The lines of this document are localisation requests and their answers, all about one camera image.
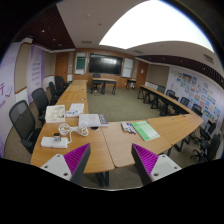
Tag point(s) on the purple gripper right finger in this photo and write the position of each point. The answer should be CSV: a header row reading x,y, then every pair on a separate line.
x,y
152,167

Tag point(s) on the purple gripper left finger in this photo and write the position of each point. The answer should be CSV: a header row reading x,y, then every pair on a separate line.
x,y
69,166

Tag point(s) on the black charger plug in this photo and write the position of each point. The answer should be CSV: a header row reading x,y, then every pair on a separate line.
x,y
57,137

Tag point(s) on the white power strip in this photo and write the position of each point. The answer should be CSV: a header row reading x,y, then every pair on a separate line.
x,y
50,142

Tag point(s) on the green booklet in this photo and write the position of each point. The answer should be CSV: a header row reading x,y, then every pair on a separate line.
x,y
145,130

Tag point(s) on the marker pens pack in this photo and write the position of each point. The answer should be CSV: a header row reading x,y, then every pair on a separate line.
x,y
127,127

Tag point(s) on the white book stack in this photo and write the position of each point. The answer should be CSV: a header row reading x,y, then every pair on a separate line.
x,y
92,120

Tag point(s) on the white box with items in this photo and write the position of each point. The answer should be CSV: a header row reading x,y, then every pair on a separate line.
x,y
55,114

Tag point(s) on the white paper sheets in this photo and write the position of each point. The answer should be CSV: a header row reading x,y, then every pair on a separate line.
x,y
75,110

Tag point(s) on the black chair far right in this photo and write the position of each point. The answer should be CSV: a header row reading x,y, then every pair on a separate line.
x,y
207,150

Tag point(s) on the black office chair nearest left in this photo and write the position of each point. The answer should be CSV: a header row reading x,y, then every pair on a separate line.
x,y
24,123

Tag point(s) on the black office chair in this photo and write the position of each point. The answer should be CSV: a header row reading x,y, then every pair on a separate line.
x,y
41,101
54,97
24,123

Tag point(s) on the front dark desk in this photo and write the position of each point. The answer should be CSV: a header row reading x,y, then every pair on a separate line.
x,y
103,82

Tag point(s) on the white whiteboard right of screen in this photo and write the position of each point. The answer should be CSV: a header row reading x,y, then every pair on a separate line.
x,y
127,68

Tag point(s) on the whiteboard left of screen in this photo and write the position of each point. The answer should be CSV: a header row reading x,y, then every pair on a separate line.
x,y
80,63

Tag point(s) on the large wall display screen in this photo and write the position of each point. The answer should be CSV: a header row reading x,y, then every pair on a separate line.
x,y
105,64

